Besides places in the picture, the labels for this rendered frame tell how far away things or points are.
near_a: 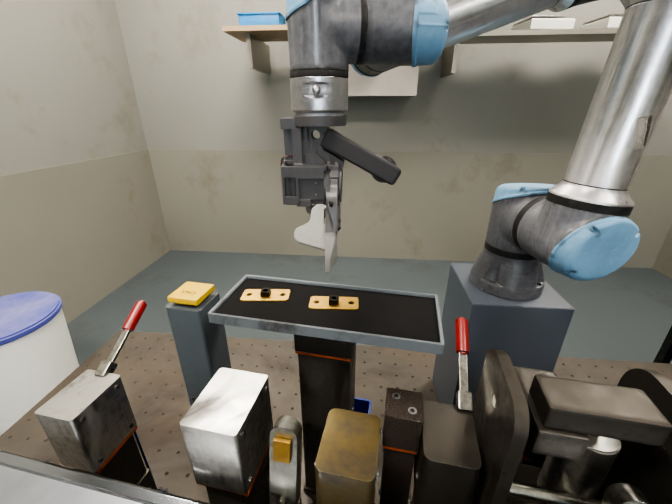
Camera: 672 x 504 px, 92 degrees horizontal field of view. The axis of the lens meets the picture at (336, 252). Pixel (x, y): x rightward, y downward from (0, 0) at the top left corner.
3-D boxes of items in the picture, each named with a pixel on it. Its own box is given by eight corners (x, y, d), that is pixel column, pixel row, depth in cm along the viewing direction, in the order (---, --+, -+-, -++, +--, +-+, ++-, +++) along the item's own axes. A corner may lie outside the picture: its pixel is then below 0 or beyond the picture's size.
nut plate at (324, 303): (308, 309, 54) (308, 303, 54) (311, 297, 58) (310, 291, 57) (358, 310, 54) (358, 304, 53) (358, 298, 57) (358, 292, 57)
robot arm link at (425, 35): (422, 10, 46) (346, 8, 45) (459, -18, 36) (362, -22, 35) (417, 73, 50) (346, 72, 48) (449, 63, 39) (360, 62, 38)
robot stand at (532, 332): (432, 378, 101) (450, 262, 85) (498, 382, 99) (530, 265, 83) (446, 437, 83) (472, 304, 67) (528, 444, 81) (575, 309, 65)
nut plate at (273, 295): (239, 301, 57) (238, 295, 56) (245, 290, 60) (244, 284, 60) (287, 301, 57) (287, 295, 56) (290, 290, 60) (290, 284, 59)
